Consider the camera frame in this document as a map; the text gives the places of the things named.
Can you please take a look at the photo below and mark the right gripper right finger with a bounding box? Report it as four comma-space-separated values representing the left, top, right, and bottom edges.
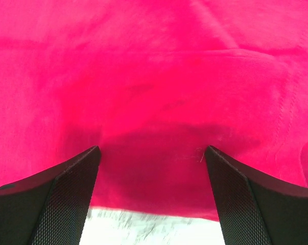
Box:
205, 146, 308, 245

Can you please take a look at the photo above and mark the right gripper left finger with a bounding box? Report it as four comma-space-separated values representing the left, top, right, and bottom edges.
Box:
0, 146, 101, 245

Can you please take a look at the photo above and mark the magenta t shirt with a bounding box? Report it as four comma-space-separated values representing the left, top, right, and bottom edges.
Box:
0, 1, 308, 220

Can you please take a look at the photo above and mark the floral table mat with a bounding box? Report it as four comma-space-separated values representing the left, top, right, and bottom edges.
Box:
79, 176, 308, 245

